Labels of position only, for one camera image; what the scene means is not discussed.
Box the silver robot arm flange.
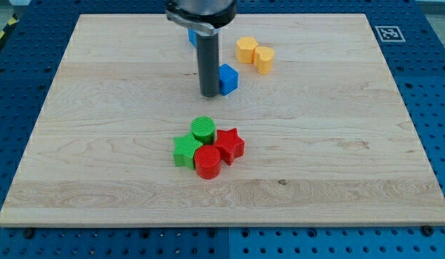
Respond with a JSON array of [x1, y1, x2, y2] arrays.
[[165, 0, 237, 36]]

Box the blue cube block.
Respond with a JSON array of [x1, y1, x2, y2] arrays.
[[219, 64, 239, 96]]

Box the red star block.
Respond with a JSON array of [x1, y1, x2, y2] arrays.
[[214, 128, 245, 165]]

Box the green cylinder block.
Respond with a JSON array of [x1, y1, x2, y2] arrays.
[[191, 116, 216, 145]]

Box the red cylinder block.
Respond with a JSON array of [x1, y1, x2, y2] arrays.
[[194, 145, 221, 180]]

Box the green star block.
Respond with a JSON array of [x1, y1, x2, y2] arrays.
[[173, 132, 203, 170]]

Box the yellow heart block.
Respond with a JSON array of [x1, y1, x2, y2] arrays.
[[254, 46, 275, 75]]

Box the yellow hexagon block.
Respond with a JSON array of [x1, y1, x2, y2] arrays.
[[235, 37, 258, 64]]

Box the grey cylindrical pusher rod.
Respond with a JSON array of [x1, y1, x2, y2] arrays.
[[196, 34, 219, 97]]

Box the wooden board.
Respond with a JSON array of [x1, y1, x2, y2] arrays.
[[0, 14, 445, 227]]

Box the blue block behind rod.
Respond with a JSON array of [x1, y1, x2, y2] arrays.
[[188, 29, 197, 48]]

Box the white fiducial marker tag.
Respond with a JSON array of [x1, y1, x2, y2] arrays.
[[375, 25, 405, 42]]

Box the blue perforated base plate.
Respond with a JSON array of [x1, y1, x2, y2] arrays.
[[0, 0, 445, 258]]

